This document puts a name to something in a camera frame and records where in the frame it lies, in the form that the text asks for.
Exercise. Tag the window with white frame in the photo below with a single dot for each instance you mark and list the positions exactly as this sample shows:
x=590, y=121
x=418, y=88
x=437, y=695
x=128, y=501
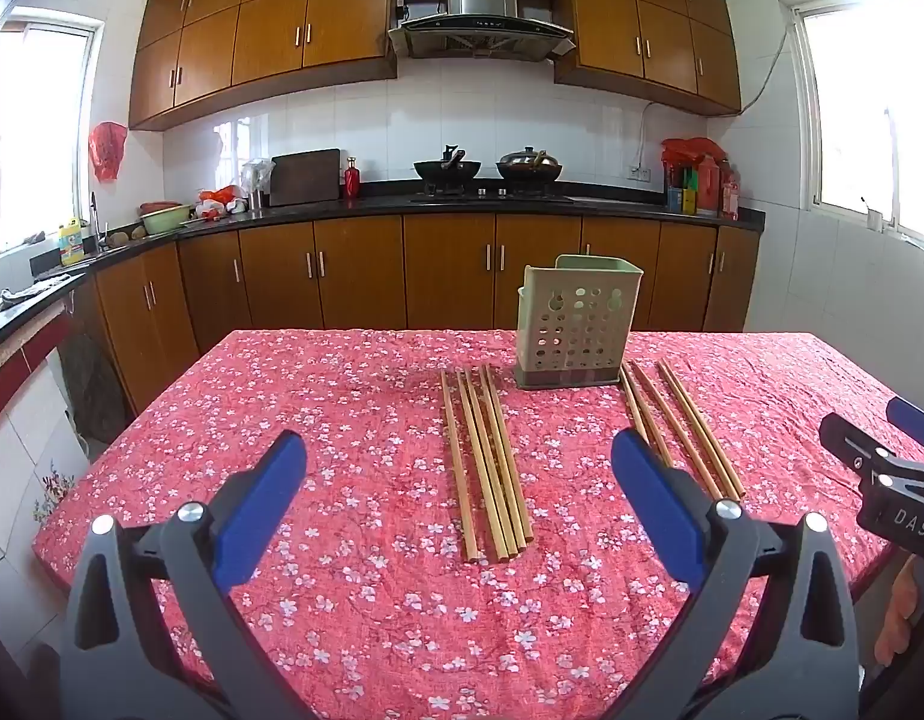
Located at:
x=867, y=112
x=34, y=135

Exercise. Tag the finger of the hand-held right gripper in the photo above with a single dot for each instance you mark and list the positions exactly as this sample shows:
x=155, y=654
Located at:
x=912, y=420
x=844, y=436

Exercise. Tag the black wok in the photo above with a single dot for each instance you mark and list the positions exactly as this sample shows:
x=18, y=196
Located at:
x=447, y=167

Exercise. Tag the steel range hood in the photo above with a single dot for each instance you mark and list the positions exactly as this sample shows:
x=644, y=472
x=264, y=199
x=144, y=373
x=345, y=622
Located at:
x=478, y=22

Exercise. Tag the white wall socket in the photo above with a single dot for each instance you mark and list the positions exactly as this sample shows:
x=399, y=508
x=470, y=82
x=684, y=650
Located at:
x=640, y=172

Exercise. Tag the green basin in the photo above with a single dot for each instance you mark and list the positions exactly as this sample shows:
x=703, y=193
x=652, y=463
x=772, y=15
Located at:
x=166, y=220

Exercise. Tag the red seasoning bottle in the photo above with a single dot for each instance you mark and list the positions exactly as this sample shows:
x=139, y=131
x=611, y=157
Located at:
x=730, y=195

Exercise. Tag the green perforated utensil holder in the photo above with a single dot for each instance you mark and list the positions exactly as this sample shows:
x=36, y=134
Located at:
x=574, y=330

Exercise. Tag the dark wooden cutting board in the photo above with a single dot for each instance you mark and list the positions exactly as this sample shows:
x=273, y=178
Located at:
x=304, y=176

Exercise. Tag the wok with metal lid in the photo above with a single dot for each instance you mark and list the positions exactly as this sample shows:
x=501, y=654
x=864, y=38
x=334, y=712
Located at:
x=529, y=165

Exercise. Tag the person's right hand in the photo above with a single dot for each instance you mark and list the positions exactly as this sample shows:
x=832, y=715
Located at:
x=908, y=615

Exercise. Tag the yellow dish soap bottle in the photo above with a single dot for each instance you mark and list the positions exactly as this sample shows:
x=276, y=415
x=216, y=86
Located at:
x=72, y=244

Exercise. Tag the orange oil bottle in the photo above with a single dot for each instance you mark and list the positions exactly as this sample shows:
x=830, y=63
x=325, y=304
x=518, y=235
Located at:
x=708, y=187

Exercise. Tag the metal faucet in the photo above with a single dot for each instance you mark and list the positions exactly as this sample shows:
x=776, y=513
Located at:
x=96, y=221

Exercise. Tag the black countertop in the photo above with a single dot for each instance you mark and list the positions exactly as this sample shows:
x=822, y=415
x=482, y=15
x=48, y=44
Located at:
x=357, y=207

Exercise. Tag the red plastic bag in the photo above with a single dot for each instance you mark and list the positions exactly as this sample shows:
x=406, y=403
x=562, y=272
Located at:
x=108, y=150
x=691, y=148

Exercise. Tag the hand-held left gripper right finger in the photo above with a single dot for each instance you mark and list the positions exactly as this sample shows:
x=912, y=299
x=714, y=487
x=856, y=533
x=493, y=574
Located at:
x=653, y=499

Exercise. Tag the wooden wall cabinet row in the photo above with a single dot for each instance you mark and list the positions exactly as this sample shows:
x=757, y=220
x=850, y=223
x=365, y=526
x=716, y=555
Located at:
x=642, y=30
x=267, y=37

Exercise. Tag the red and white bags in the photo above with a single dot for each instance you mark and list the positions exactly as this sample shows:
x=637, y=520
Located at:
x=218, y=202

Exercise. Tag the clear glass container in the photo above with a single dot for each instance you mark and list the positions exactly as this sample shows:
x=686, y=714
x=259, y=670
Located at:
x=258, y=184

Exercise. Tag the small red bottle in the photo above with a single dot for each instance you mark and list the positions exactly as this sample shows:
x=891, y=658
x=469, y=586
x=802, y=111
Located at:
x=352, y=180

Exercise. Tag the grey rag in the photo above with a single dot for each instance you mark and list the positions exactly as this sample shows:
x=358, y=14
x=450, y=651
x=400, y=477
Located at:
x=34, y=289

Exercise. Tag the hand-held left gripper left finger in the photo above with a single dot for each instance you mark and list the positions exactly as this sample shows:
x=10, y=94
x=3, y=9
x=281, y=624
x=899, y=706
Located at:
x=263, y=499

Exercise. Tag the red floral tablecloth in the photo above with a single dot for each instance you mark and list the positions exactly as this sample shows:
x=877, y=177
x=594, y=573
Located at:
x=357, y=427

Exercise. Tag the wooden base cabinets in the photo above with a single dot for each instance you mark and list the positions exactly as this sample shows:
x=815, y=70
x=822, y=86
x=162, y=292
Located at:
x=447, y=270

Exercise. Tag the blue and yellow box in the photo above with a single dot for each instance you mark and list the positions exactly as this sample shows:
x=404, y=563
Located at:
x=679, y=195

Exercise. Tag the black gas stove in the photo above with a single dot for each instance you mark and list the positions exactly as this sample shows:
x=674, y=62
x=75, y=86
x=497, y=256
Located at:
x=492, y=193

